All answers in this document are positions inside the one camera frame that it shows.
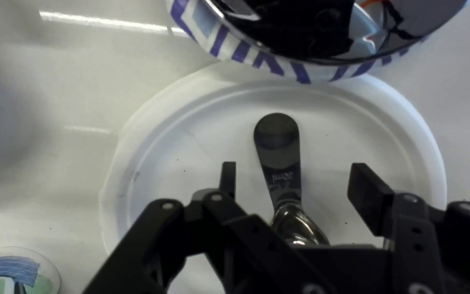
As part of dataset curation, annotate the patterned paper cup middle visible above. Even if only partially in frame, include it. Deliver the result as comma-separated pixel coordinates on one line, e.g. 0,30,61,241
0,247,61,294

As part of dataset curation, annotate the blue striped paper bowl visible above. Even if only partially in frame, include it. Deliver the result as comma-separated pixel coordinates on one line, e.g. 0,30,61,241
165,0,438,86

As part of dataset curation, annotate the white paper plate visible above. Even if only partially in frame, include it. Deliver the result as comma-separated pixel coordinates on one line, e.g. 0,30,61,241
100,69,447,251

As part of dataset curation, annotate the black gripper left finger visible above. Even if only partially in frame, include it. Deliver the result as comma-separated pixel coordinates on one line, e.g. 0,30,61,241
219,162,237,198

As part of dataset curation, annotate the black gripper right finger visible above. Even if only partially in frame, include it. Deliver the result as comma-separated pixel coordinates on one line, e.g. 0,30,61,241
348,164,395,236

